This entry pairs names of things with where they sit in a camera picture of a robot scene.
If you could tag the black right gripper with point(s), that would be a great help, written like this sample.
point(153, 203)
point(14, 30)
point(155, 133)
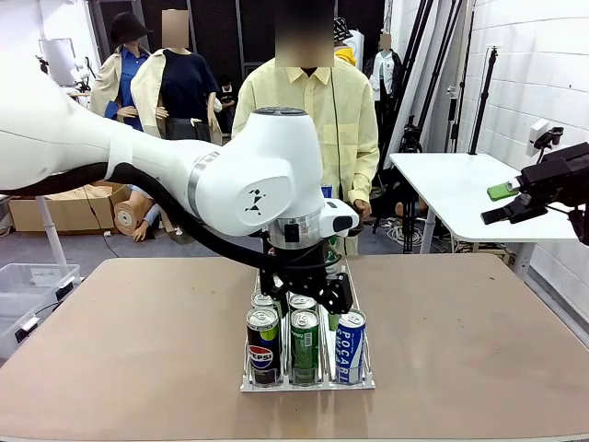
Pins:
point(561, 179)

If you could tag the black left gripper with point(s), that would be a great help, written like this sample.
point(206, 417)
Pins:
point(294, 271)

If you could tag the person's left forearm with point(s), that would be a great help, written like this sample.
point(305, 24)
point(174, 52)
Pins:
point(366, 179)

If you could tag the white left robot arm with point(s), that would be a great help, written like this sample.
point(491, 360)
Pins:
point(239, 175)

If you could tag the person in yellow shirt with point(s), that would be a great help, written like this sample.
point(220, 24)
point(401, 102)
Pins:
point(340, 115)

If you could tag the seated person in black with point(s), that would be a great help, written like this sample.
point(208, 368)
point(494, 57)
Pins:
point(226, 96)

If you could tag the person's left hand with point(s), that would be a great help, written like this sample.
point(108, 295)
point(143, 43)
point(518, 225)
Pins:
point(361, 209)

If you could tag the large white desk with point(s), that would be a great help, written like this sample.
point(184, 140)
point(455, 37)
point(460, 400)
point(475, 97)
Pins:
point(451, 193)

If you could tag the white box with black webcam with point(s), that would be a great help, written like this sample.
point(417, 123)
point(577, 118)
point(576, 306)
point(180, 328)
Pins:
point(536, 138)

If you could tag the white can dispenser rack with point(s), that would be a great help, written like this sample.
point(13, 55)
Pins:
point(306, 388)

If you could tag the black light stand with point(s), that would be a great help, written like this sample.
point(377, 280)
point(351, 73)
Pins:
point(483, 101)

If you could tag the leaning black stand poles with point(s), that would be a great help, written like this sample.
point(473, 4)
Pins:
point(425, 55)

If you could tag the lying mannequin in blue shirt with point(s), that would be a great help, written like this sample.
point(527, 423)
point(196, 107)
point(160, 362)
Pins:
point(126, 216)

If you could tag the figure with patterned bucket hat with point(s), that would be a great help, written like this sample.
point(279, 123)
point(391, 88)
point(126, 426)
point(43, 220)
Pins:
point(343, 30)

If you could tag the mannequin with navy top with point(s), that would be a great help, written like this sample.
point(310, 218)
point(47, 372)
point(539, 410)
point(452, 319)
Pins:
point(184, 83)

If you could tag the brown cardboard box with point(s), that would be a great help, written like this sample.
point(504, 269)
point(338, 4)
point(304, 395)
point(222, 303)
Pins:
point(69, 214)

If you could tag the clear plastic storage bin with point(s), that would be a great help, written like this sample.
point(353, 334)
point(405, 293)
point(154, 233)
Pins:
point(14, 331)
point(27, 276)

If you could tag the mannequin with black hat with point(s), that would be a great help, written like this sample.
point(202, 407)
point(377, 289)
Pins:
point(131, 64)

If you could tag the framed whiteboard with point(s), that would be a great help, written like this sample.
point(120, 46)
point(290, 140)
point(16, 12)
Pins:
point(57, 60)

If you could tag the black tripod stand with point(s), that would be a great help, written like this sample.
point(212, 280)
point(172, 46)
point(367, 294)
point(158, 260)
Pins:
point(42, 63)

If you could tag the black camera tripod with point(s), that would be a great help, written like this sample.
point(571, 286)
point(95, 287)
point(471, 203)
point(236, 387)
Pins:
point(409, 138)

